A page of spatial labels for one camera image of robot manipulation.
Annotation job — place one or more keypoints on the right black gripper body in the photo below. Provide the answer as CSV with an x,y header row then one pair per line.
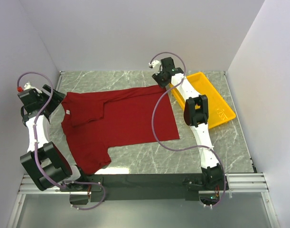
x,y
159,78

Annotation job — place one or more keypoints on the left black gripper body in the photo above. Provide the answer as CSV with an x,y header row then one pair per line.
x,y
54,100

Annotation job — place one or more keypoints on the red t shirt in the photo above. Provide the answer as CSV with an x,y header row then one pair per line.
x,y
97,121

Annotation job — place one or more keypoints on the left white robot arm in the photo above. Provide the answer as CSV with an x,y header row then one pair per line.
x,y
36,110

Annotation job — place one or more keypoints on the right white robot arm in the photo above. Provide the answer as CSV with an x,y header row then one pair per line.
x,y
195,116

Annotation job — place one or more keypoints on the black base crossbar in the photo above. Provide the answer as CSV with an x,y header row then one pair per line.
x,y
156,186

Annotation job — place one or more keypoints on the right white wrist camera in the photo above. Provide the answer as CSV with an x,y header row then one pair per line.
x,y
154,63

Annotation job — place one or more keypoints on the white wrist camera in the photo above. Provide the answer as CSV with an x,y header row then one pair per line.
x,y
27,86
154,63

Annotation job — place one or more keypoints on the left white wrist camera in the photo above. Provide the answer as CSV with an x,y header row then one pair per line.
x,y
27,86

